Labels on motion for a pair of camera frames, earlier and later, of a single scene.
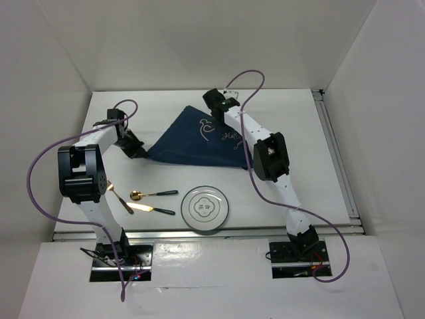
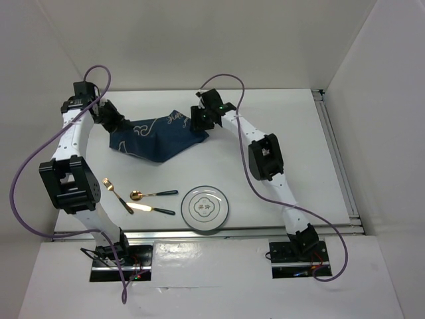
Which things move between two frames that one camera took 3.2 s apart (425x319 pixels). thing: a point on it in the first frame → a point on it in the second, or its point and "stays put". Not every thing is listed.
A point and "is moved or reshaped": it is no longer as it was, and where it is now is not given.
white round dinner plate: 204,208 stays put
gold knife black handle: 151,209 stays put
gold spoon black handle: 137,195 stays put
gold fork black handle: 110,187 stays put
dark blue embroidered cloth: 196,139 is moved or reshaped
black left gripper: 137,151 → 118,123
